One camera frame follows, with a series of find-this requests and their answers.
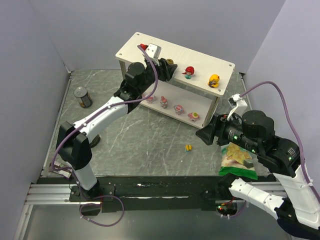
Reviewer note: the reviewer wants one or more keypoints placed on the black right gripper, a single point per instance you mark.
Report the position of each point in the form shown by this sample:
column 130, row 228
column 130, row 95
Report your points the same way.
column 217, row 130

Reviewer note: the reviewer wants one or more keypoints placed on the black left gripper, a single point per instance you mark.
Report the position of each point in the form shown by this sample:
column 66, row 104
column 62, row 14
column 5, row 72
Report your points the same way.
column 163, row 71

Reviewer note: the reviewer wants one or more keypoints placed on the olive brown pink toy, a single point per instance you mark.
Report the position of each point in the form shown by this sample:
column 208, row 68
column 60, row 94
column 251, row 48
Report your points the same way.
column 169, row 61

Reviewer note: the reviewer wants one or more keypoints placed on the red cherry toy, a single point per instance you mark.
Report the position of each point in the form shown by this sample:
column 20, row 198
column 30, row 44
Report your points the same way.
column 188, row 72

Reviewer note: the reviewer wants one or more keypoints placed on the pink toy with green hat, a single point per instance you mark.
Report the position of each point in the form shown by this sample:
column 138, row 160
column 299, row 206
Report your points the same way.
column 193, row 116

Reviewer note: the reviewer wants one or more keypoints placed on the pink white toy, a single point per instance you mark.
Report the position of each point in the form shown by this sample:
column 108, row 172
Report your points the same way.
column 151, row 99
column 163, row 102

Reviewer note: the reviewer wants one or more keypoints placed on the pink toy with blue bows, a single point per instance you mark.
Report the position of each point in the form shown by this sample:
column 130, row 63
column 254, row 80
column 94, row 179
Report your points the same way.
column 178, row 109

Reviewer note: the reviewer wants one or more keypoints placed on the yellow duck burger toy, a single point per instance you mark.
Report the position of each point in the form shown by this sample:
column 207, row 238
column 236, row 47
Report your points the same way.
column 214, row 81

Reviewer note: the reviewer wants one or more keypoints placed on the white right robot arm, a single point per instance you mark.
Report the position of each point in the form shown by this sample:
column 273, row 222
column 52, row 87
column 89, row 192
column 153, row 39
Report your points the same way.
column 298, row 213

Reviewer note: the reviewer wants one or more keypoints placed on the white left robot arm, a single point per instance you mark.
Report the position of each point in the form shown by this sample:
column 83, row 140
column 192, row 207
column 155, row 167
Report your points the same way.
column 74, row 139

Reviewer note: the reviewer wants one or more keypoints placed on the small yellow blue toy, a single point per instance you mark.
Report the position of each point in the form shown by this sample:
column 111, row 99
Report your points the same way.
column 188, row 148

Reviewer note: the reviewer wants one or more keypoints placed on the green cassava chips bag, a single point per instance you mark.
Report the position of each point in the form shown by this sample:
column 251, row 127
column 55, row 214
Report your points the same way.
column 237, row 161

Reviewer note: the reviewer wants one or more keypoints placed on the small dark metal can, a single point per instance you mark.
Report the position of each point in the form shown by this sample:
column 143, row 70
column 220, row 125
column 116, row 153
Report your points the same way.
column 82, row 96

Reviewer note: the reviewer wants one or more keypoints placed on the brown snack packet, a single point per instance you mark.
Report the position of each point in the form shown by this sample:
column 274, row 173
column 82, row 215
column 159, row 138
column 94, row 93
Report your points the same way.
column 60, row 169

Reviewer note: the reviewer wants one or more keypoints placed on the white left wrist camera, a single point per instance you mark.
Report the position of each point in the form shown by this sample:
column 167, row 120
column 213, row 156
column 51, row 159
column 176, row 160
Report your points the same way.
column 152, row 51

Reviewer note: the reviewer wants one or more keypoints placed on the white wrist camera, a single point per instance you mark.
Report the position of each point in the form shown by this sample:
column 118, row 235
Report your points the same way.
column 152, row 51
column 238, row 105

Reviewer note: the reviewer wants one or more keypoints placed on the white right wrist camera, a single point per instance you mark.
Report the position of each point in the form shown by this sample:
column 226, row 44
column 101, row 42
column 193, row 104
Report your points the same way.
column 238, row 105

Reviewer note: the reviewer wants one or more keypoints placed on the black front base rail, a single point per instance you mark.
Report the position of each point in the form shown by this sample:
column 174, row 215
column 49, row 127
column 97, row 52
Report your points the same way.
column 138, row 193

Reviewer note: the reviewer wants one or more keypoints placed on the aluminium frame rail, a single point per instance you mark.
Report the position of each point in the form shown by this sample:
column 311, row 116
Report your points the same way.
column 48, row 194

